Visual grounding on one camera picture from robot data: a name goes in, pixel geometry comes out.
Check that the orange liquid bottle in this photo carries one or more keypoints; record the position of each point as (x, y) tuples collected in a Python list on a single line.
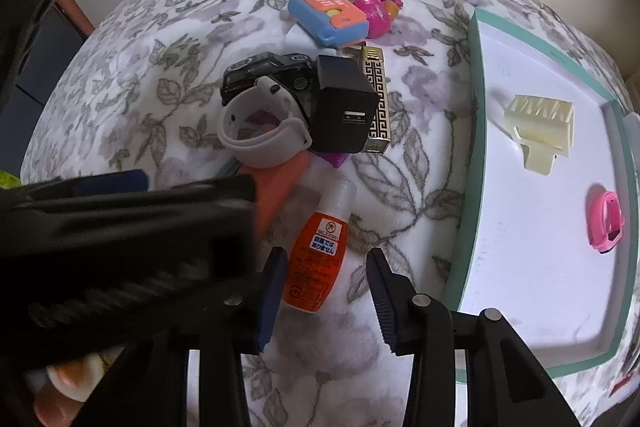
[(315, 257)]

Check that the gold patterned lighter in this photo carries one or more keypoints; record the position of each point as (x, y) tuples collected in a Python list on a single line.
[(378, 92)]

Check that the grey smart watch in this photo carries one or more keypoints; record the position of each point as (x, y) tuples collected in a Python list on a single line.
[(272, 139)]

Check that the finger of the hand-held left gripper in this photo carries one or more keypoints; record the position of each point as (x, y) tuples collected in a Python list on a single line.
[(150, 247), (110, 182)]

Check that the pink plastic band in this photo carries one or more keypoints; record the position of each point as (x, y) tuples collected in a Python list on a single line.
[(607, 222)]

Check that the dark navy cabinet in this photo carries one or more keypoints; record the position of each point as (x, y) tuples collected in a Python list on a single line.
[(35, 82)]

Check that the black USB charger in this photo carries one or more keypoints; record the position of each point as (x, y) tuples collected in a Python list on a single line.
[(342, 102)]

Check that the yellow-green packet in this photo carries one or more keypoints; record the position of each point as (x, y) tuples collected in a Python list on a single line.
[(6, 179)]

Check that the salmon orange block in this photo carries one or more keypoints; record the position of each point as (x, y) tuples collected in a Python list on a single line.
[(280, 187)]

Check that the cream hair claw clip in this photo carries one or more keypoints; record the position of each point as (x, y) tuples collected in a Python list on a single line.
[(540, 122)]

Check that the blue and orange toy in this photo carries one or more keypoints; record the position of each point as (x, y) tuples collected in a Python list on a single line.
[(325, 14)]

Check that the orange wooden board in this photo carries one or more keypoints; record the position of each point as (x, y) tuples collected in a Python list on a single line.
[(75, 14)]

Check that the person's left hand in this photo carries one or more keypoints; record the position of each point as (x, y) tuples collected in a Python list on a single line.
[(65, 382)]

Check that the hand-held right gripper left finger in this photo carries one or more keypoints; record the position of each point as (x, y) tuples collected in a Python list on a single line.
[(267, 307)]

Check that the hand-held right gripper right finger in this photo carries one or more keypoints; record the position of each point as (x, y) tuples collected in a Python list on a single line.
[(382, 299)]

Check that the pink and orange toy figure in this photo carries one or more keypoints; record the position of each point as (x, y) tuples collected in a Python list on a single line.
[(377, 9)]

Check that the white box with teal rim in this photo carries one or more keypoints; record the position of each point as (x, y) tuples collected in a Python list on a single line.
[(530, 227)]

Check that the black toy car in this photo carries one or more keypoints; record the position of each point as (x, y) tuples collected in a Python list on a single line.
[(260, 69)]

